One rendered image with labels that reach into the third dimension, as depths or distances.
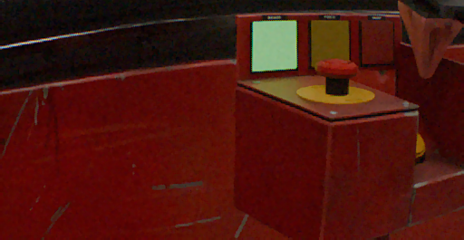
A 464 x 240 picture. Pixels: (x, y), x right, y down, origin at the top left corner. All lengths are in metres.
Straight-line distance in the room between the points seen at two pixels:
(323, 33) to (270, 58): 0.06
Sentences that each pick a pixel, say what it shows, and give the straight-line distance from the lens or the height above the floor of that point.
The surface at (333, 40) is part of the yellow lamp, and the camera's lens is 0.95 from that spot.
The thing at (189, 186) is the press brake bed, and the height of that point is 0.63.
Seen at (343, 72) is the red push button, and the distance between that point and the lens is 0.83.
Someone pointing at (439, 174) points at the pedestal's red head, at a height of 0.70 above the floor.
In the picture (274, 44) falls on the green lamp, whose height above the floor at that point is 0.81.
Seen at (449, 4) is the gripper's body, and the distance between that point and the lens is 0.82.
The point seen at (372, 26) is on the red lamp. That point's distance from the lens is 0.97.
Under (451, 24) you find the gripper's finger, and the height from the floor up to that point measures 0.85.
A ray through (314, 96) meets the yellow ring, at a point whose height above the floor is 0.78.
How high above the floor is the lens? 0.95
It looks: 13 degrees down
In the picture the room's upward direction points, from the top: 1 degrees clockwise
